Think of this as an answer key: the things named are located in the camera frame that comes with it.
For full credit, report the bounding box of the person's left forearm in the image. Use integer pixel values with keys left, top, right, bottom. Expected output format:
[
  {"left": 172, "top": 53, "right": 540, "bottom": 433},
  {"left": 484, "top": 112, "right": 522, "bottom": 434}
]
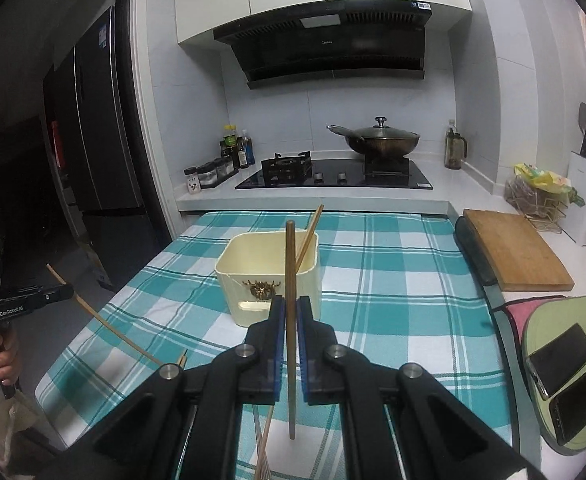
[{"left": 0, "top": 357, "right": 69, "bottom": 480}]

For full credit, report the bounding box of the green cap sauce bottle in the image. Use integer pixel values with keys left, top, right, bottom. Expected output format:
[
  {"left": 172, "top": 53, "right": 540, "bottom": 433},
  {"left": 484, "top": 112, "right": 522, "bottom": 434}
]
[{"left": 221, "top": 124, "right": 239, "bottom": 171}]

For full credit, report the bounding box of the dark door frame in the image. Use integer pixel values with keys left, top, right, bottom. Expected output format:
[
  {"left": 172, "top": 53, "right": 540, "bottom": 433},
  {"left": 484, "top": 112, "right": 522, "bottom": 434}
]
[{"left": 114, "top": 0, "right": 175, "bottom": 292}]

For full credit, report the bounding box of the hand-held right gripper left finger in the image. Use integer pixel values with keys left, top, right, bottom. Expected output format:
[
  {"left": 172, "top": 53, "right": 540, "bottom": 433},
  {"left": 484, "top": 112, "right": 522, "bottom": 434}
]
[{"left": 38, "top": 295, "right": 288, "bottom": 480}]

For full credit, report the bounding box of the black smartphone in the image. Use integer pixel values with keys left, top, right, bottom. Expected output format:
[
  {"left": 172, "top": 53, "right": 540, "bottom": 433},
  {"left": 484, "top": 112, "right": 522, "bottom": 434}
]
[
  {"left": 525, "top": 323, "right": 586, "bottom": 401},
  {"left": 548, "top": 360, "right": 586, "bottom": 446}
]

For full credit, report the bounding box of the dark wok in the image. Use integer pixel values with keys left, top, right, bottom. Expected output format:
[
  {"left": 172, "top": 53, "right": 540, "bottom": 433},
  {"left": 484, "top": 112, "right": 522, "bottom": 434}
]
[{"left": 327, "top": 124, "right": 420, "bottom": 159}]

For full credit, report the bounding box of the wire rack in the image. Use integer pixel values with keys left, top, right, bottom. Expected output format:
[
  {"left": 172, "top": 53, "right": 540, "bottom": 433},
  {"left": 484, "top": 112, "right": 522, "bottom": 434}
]
[{"left": 522, "top": 185, "right": 572, "bottom": 234}]

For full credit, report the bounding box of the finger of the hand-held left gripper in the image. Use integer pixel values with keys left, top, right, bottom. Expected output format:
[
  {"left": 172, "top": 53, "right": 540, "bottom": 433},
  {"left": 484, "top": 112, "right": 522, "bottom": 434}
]
[{"left": 20, "top": 284, "right": 75, "bottom": 307}]

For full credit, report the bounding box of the teal checked tablecloth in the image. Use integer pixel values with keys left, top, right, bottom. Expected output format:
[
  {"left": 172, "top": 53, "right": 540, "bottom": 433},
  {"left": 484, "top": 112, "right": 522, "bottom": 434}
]
[{"left": 36, "top": 210, "right": 520, "bottom": 480}]

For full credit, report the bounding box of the cream plastic utensil holder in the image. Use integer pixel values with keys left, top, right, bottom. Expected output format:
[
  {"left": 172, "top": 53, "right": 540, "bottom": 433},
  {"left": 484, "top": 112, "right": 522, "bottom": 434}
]
[{"left": 215, "top": 232, "right": 322, "bottom": 326}]

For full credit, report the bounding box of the pink mat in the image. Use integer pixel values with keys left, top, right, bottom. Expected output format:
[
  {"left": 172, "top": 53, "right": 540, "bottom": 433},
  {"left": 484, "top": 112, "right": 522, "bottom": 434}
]
[{"left": 502, "top": 299, "right": 566, "bottom": 347}]

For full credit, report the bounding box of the wooden cutting board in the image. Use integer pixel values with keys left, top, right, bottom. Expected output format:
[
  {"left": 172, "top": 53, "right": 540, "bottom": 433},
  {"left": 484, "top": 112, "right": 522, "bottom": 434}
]
[{"left": 462, "top": 208, "right": 575, "bottom": 292}]

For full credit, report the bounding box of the glass pitcher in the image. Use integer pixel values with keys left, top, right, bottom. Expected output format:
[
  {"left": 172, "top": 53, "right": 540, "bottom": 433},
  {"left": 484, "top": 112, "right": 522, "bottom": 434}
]
[{"left": 444, "top": 120, "right": 468, "bottom": 170}]

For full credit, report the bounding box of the black range hood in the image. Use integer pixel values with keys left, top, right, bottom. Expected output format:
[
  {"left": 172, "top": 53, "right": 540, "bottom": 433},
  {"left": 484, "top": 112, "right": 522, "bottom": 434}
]
[{"left": 213, "top": 0, "right": 434, "bottom": 91}]

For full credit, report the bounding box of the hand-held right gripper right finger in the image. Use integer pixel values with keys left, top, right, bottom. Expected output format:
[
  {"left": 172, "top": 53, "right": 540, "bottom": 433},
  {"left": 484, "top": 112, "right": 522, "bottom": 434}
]
[{"left": 297, "top": 296, "right": 548, "bottom": 480}]

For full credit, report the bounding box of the dark refrigerator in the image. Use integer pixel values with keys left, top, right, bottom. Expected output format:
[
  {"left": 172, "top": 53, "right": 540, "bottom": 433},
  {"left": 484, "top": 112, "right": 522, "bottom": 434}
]
[{"left": 42, "top": 5, "right": 147, "bottom": 292}]

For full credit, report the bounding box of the glass wok lid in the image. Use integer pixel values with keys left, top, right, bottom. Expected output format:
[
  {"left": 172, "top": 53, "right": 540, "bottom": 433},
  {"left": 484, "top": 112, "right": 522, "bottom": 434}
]
[{"left": 350, "top": 116, "right": 419, "bottom": 142}]

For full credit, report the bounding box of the green mat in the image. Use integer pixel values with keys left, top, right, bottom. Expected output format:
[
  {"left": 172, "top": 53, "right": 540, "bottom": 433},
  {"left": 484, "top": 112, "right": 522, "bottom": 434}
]
[{"left": 520, "top": 294, "right": 586, "bottom": 454}]

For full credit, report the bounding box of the black glass gas stove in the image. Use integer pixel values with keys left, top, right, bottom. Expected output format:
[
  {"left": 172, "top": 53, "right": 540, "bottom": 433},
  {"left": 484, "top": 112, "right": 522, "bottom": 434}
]
[{"left": 234, "top": 151, "right": 433, "bottom": 191}]

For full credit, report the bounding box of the yellow green snack packet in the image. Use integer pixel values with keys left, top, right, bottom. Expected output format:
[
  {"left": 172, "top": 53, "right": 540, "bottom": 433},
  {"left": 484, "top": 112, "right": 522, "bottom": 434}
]
[{"left": 514, "top": 162, "right": 586, "bottom": 207}]

